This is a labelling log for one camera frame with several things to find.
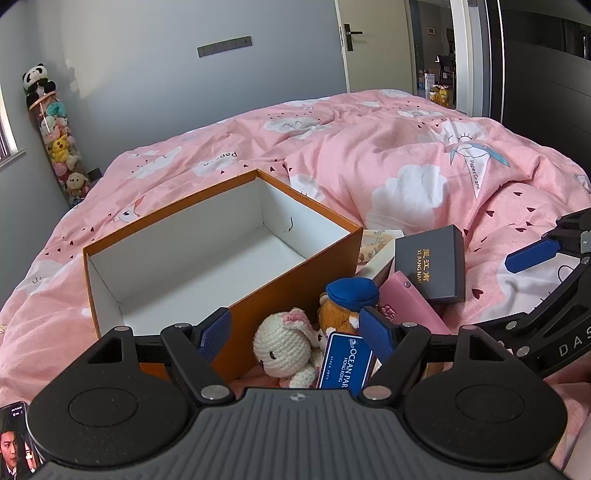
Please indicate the white crochet bunny plush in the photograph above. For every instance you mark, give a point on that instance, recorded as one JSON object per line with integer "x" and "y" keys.
{"x": 277, "y": 341}

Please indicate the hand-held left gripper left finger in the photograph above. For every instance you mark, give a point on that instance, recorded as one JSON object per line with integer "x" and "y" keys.
{"x": 214, "y": 337}

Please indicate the beige door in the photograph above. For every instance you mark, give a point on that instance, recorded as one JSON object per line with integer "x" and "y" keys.
{"x": 374, "y": 46}

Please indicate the black smartphone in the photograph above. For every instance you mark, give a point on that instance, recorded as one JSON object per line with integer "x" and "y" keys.
{"x": 16, "y": 438}

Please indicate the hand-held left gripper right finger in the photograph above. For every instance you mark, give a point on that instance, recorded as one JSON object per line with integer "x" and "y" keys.
{"x": 376, "y": 334}

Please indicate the pink card holder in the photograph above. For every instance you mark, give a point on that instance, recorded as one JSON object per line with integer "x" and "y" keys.
{"x": 411, "y": 304}

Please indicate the orange cardboard box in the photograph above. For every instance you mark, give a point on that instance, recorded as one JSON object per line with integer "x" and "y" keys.
{"x": 184, "y": 258}

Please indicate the clear tube of plush toys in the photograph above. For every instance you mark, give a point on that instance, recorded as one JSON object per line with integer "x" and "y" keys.
{"x": 62, "y": 147}

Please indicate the panda plush toy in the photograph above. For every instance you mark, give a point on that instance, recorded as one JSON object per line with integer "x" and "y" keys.
{"x": 38, "y": 81}

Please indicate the white door frame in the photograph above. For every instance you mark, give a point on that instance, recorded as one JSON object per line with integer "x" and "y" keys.
{"x": 464, "y": 55}

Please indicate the dark grey gift box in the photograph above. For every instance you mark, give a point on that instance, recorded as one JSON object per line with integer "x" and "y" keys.
{"x": 429, "y": 263}

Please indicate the grey wall plate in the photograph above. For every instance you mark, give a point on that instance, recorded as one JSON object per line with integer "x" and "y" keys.
{"x": 225, "y": 46}

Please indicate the pink cloud print duvet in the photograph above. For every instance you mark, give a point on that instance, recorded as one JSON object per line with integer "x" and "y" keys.
{"x": 369, "y": 161}

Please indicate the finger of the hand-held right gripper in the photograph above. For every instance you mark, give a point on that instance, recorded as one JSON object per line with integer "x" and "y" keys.
{"x": 510, "y": 325}
{"x": 531, "y": 257}

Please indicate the red panda plush blue hat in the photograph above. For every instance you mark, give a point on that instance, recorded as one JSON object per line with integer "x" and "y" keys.
{"x": 351, "y": 293}

